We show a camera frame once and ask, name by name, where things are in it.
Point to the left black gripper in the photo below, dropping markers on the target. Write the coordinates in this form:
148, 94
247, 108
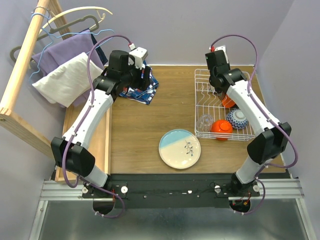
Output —
144, 78

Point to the clear drinking glass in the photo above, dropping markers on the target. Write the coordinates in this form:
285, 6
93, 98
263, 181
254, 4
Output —
204, 123

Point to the white wire dish rack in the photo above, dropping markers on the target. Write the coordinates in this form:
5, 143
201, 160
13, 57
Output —
212, 107

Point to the orange bowl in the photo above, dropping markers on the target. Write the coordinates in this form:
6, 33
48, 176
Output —
222, 129

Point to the red patterned bowl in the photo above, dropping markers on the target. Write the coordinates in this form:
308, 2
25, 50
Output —
237, 119

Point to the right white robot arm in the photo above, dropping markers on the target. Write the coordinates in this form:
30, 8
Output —
270, 134

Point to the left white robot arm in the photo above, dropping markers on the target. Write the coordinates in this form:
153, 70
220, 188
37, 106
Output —
116, 75

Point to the wooden clothes rack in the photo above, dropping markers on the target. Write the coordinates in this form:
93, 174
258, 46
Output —
17, 158

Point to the blue patterned cloth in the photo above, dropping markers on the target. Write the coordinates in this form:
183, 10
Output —
144, 97

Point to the dark navy cloth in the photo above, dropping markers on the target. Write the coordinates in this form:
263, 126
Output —
99, 51

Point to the purple cloth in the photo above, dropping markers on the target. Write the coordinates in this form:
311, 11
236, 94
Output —
58, 54

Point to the white folded cloth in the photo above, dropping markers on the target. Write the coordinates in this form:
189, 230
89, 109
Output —
68, 84

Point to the blue and cream plate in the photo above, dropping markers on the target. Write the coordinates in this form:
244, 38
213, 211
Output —
179, 149

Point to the cream plastic hanger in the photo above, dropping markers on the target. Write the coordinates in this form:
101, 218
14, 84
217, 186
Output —
57, 17

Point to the grey plastic hanger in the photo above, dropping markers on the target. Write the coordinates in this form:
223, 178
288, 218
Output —
58, 29

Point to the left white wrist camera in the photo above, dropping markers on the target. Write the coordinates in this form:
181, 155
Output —
139, 54

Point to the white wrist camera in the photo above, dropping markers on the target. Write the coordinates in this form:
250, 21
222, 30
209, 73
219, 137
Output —
220, 49
139, 54

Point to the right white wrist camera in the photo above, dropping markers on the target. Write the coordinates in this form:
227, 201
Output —
220, 49

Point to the black mounting base plate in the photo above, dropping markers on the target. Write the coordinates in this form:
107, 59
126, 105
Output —
182, 190

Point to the aluminium rail frame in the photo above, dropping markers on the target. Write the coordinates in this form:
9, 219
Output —
286, 188

